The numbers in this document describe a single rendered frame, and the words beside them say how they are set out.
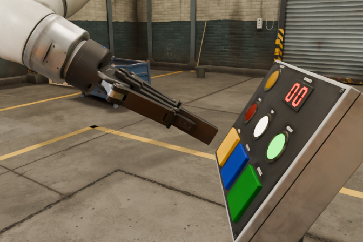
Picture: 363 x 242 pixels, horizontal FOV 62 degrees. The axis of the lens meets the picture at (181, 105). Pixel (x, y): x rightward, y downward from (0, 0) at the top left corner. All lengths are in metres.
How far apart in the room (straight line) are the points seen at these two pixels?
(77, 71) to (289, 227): 0.38
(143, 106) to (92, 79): 0.08
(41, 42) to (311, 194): 0.43
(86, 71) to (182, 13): 9.13
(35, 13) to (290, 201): 0.44
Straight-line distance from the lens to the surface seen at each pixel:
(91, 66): 0.44
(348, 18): 7.99
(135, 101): 0.42
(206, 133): 0.47
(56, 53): 0.45
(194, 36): 9.27
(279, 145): 0.50
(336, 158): 0.47
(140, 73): 5.27
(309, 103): 0.50
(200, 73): 7.89
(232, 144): 0.67
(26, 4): 0.48
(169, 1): 9.82
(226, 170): 0.63
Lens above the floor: 1.27
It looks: 15 degrees down
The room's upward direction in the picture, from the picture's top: straight up
